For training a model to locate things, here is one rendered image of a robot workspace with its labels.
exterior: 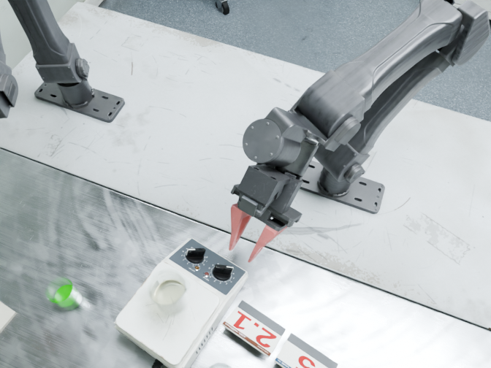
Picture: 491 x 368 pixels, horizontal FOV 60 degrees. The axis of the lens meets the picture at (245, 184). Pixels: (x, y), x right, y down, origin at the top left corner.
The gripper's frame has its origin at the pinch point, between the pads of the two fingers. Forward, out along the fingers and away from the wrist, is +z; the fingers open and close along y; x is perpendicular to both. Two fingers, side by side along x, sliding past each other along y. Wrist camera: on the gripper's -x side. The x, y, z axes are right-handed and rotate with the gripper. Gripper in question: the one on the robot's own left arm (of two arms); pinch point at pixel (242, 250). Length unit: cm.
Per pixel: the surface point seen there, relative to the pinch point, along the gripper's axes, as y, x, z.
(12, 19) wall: -166, 94, -1
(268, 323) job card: 8.3, 7.2, 11.4
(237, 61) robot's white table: -31, 39, -26
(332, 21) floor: -56, 198, -75
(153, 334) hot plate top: -4.6, -7.5, 15.8
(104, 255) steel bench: -23.5, 3.5, 16.4
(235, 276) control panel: -0.3, 6.0, 6.9
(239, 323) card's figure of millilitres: 4.4, 3.5, 12.4
